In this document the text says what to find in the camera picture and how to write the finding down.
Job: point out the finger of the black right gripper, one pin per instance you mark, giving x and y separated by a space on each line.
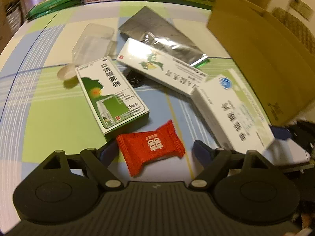
282 133

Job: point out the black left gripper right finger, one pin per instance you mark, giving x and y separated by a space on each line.
245 187

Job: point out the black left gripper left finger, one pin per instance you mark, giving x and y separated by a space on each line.
65 187

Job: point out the white green medicine box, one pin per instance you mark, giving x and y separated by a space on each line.
232 114

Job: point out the red candy wrapper packet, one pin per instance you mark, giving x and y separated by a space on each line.
142 148

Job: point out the green white throat spray box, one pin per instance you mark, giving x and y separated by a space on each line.
116 106

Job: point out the white dragon logo ointment box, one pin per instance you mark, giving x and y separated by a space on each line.
161 67

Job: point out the clear plastic case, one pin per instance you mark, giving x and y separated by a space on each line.
95 42

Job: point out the silver foil pouch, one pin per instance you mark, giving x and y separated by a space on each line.
151 29

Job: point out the brown cardboard box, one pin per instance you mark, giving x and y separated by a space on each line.
275 63

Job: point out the small white plastic spoon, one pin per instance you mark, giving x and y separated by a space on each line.
67 72

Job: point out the checked tablecloth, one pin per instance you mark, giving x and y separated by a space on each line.
40 115

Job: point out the green wet wipes pack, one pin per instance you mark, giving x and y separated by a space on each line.
48 6

